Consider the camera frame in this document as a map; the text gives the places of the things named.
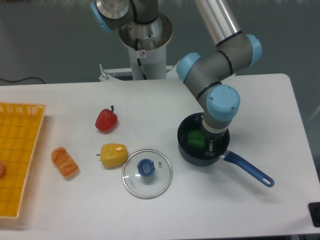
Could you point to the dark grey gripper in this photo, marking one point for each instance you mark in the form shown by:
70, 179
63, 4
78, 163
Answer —
212, 134

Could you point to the green toy bell pepper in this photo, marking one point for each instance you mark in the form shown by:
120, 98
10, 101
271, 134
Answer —
196, 140

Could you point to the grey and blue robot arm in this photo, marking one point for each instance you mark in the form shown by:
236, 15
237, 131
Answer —
203, 76

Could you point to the glass lid with blue knob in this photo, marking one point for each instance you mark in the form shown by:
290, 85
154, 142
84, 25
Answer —
147, 174

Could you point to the yellow toy bell pepper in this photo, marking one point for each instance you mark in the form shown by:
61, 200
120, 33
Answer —
113, 155

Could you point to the red toy bell pepper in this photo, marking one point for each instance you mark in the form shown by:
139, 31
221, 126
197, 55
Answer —
106, 119

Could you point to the black device at table edge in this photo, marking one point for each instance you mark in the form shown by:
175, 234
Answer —
314, 210

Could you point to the orange toy bread roll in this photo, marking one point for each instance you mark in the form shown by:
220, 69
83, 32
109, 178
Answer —
64, 162

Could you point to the yellow woven basket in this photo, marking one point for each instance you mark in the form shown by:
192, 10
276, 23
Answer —
20, 125

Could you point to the dark saucepan with blue handle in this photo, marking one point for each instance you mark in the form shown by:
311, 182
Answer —
225, 150

